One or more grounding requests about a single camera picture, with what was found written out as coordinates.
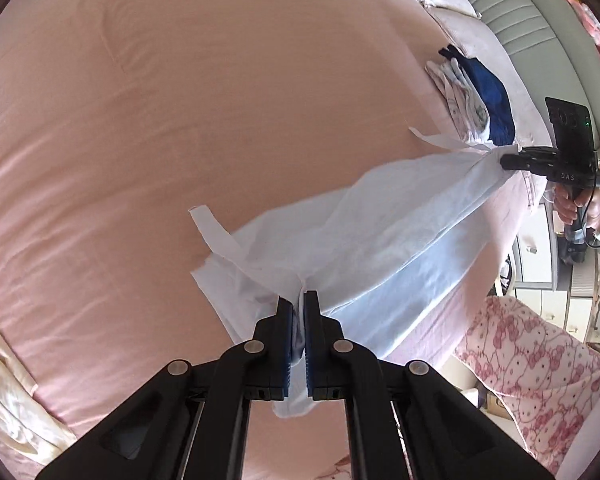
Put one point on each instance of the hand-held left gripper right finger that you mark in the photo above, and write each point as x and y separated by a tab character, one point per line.
310	375

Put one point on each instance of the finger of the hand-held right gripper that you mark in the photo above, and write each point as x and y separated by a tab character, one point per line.
527	164
540	151

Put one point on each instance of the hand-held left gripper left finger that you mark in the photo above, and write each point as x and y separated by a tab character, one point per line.
284	375

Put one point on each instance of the white garment with ties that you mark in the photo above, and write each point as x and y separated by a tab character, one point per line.
380	240

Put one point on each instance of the person's right hand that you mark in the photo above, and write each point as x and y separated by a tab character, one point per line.
567	206

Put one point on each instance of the navy folded garment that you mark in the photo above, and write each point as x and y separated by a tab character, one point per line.
490	100

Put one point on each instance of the white bedside cabinet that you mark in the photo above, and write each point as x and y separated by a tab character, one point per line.
545	272

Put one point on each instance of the cream printed folded garment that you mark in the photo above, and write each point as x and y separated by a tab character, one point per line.
442	82

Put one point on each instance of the grey padded headboard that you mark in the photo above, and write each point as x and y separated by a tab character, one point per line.
520	10

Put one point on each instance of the pink printed pajamas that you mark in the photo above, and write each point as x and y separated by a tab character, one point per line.
530	360

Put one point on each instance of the bed with pink sheet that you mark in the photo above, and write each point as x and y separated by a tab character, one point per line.
180	110

